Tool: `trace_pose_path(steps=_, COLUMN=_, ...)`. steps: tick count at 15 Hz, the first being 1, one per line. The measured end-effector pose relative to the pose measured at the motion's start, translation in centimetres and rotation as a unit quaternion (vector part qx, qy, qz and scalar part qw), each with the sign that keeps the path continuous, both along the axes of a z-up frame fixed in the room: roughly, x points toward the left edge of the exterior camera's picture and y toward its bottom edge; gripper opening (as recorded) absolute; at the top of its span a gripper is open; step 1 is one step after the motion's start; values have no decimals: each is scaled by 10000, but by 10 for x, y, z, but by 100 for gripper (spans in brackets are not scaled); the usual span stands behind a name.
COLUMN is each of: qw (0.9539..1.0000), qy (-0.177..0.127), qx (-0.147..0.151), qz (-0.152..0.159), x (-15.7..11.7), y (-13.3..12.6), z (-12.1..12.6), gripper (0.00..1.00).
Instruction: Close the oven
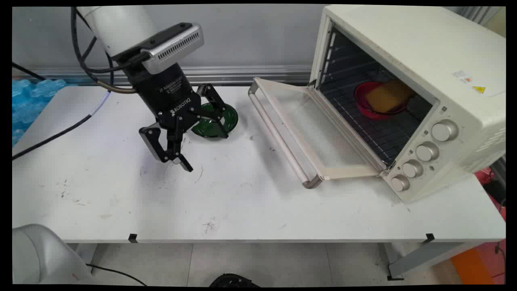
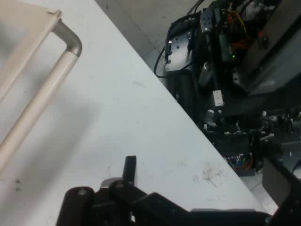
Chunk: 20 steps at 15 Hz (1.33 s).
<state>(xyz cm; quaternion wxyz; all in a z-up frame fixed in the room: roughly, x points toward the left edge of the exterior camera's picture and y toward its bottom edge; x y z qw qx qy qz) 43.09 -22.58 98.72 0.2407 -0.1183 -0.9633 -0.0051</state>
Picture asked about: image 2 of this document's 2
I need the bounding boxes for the grey metal housing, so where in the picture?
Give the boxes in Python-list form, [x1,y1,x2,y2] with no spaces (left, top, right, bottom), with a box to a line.
[232,0,301,95]

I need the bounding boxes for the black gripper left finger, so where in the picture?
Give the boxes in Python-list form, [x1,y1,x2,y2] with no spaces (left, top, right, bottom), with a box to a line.
[55,155,191,226]

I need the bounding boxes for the cream oven door handle bar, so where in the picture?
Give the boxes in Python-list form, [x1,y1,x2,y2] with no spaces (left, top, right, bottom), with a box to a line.
[0,18,83,175]

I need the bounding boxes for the black cable loop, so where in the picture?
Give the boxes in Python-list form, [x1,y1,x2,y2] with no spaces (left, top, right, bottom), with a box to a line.
[153,44,168,79]

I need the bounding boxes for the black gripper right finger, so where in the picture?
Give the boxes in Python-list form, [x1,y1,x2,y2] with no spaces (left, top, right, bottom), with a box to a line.
[262,156,301,226]

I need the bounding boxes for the coloured wire bundle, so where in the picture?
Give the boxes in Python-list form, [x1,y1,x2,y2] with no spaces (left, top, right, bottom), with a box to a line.
[223,152,255,177]

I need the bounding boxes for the small white perforated bracket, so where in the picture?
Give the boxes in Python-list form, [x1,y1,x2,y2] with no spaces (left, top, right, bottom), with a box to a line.
[212,89,225,107]

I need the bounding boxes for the yellow wire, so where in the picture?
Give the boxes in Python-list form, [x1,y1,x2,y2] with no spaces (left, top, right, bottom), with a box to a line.
[231,8,249,40]

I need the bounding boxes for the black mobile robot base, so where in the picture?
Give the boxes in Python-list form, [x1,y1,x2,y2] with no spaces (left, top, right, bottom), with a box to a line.
[154,0,301,178]

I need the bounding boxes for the cream toaster oven door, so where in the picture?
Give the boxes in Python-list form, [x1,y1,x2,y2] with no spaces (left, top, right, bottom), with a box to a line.
[0,0,62,102]

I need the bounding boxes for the grey plate with holes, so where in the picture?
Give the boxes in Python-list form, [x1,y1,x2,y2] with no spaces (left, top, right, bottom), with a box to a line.
[200,8,213,33]

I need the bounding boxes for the silver metal cylinder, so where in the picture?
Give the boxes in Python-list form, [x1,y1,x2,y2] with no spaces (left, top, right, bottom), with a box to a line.
[198,61,213,87]

